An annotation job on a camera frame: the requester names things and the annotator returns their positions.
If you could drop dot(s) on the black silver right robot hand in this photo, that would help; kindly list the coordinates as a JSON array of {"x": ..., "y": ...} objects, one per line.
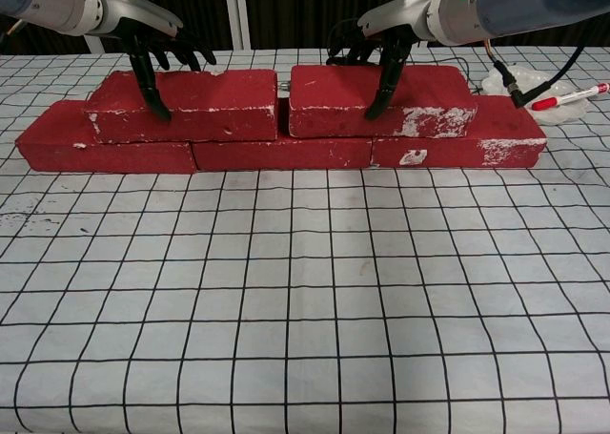
[{"x": 405, "y": 16}]

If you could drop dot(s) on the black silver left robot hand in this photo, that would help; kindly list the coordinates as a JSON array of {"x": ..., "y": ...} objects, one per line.
[{"x": 138, "y": 12}]

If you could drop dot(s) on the red brick white scuffed corner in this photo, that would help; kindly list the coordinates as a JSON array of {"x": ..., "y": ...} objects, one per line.
[{"x": 333, "y": 90}]

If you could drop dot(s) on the red foam brick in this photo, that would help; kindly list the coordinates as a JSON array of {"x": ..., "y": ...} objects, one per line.
[
  {"x": 52, "y": 133},
  {"x": 214, "y": 95},
  {"x": 281, "y": 155}
]

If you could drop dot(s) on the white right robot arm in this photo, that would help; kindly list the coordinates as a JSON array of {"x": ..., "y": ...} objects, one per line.
[{"x": 514, "y": 5}]

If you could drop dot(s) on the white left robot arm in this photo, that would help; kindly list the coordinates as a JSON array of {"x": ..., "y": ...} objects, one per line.
[{"x": 47, "y": 0}]

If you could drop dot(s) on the red brick white curl mark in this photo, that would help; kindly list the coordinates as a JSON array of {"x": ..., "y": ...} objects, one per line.
[{"x": 505, "y": 124}]

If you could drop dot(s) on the red white marker pen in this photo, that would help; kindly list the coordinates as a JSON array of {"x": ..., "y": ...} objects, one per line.
[{"x": 567, "y": 97}]

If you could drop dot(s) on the white plastic paint palette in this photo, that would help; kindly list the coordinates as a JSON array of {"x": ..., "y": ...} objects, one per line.
[{"x": 562, "y": 114}]

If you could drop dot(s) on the white black grid tablecloth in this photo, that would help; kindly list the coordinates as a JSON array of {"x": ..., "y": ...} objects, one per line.
[{"x": 305, "y": 310}]

